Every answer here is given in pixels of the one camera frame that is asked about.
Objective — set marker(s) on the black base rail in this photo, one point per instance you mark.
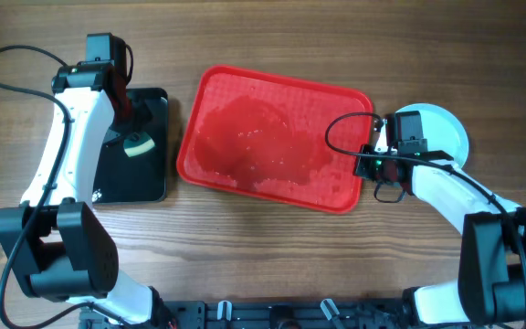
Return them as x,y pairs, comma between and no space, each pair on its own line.
378,314

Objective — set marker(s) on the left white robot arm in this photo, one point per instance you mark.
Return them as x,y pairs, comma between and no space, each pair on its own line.
55,246

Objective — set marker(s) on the green yellow sponge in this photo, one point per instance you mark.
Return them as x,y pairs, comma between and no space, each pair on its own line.
137,144

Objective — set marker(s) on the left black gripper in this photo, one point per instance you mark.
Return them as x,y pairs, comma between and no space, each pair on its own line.
142,119

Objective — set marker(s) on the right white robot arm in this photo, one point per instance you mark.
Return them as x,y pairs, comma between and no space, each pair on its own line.
490,288

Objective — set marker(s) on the black plastic tray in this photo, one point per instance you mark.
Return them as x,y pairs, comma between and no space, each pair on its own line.
121,179

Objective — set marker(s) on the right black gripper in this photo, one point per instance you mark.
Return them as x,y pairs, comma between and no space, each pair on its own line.
362,169

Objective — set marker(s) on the red plastic tray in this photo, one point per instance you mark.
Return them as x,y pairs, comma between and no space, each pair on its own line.
262,135

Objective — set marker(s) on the blue plate green smear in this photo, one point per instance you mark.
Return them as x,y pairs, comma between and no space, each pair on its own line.
423,127

